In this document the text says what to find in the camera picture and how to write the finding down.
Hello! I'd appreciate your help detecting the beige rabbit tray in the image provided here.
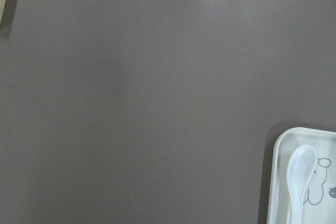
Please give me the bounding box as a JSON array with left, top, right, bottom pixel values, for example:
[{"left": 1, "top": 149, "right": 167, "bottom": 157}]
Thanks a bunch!
[{"left": 267, "top": 127, "right": 335, "bottom": 223}]

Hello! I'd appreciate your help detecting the white ceramic spoon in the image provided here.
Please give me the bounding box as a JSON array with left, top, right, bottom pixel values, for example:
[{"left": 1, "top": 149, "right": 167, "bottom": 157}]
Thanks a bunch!
[{"left": 286, "top": 145, "right": 317, "bottom": 223}]

